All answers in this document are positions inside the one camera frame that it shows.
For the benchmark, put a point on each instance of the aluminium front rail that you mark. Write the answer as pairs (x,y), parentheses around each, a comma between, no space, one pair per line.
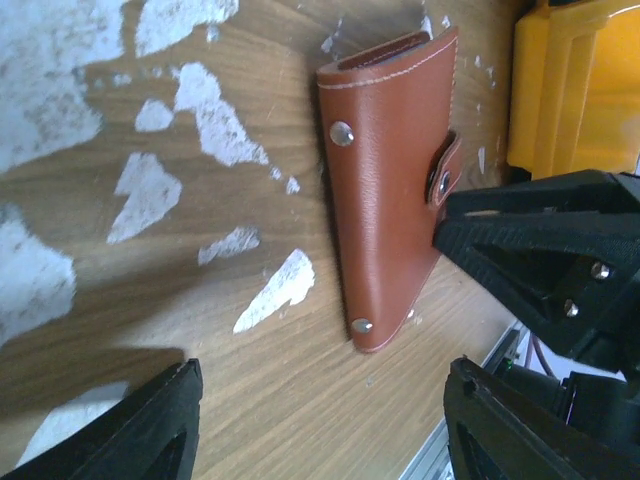
(477,407)

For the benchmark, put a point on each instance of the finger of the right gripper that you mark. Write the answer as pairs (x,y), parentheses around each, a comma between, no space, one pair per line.
(530,264)
(580,195)

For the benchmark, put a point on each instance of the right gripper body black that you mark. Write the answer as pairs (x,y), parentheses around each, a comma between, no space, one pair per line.
(610,325)

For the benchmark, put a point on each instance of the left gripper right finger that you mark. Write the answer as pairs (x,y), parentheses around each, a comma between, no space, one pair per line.
(554,449)

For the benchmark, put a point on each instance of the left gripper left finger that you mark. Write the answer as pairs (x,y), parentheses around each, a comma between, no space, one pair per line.
(152,434)

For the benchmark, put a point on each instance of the yellow storage bin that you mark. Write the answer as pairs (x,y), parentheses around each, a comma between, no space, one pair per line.
(575,88)

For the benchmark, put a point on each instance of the brown leather card holder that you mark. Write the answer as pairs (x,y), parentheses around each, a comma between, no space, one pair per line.
(393,159)

